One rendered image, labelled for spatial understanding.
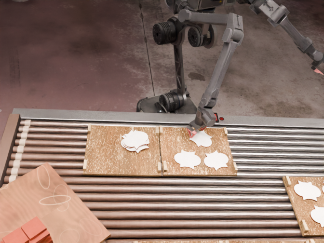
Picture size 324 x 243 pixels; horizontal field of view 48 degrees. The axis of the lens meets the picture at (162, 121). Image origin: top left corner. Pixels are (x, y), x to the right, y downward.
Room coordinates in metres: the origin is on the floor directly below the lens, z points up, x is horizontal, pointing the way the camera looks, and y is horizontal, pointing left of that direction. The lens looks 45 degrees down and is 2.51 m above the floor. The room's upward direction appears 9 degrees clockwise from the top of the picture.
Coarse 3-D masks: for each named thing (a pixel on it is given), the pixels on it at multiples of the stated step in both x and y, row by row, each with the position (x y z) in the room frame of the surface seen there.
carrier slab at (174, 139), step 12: (168, 132) 1.50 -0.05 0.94; (180, 132) 1.51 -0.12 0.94; (216, 132) 1.56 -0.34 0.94; (168, 144) 1.40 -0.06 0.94; (180, 144) 1.42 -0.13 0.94; (192, 144) 1.43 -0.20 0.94; (216, 144) 1.46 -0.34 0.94; (228, 144) 1.48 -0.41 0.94; (168, 156) 1.31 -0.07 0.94; (204, 156) 1.36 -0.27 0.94; (228, 156) 1.38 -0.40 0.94; (168, 168) 1.23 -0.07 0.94; (180, 168) 1.24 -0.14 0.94; (204, 168) 1.27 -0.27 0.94; (228, 168) 1.30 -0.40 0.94
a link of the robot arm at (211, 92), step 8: (224, 32) 1.67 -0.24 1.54; (224, 40) 1.64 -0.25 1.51; (240, 40) 1.69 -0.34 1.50; (224, 48) 1.65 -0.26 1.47; (232, 48) 1.64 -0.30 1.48; (224, 56) 1.62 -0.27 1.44; (216, 64) 1.62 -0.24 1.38; (224, 64) 1.60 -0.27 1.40; (216, 72) 1.59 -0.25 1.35; (224, 72) 1.59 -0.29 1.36; (216, 80) 1.56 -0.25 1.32; (208, 88) 1.55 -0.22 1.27; (216, 88) 1.54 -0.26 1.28; (208, 96) 1.52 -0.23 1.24; (216, 96) 1.54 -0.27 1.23; (208, 104) 1.50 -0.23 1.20
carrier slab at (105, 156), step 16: (96, 128) 1.44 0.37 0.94; (112, 128) 1.46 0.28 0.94; (128, 128) 1.48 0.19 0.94; (144, 128) 1.50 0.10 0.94; (96, 144) 1.32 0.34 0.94; (112, 144) 1.34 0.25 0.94; (96, 160) 1.21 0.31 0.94; (112, 160) 1.23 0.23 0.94; (128, 160) 1.24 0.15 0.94; (144, 160) 1.26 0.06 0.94; (160, 176) 1.18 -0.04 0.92
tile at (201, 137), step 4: (200, 132) 1.53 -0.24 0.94; (204, 132) 1.54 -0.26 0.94; (196, 136) 1.49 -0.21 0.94; (200, 136) 1.50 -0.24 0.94; (204, 136) 1.50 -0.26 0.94; (208, 136) 1.51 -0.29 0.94; (192, 140) 1.45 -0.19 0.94; (196, 140) 1.46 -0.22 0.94; (200, 140) 1.46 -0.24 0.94; (204, 140) 1.47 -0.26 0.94; (208, 140) 1.47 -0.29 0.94; (196, 144) 1.43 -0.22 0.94; (200, 144) 1.43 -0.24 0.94; (204, 144) 1.44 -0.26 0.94; (208, 144) 1.44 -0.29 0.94
